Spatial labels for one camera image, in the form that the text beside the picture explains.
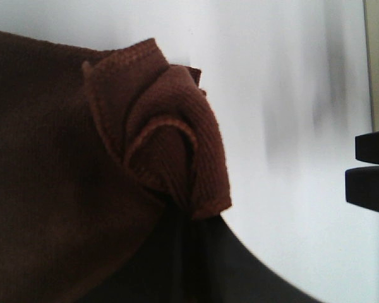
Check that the brown towel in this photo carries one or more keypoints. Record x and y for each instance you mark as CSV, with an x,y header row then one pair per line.
x,y
94,146

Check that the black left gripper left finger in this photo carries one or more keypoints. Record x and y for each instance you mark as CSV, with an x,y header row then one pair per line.
x,y
155,273

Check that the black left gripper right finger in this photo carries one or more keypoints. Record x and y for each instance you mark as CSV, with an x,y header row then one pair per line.
x,y
226,271

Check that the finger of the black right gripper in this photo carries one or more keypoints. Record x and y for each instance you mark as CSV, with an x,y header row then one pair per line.
x,y
367,147
362,187

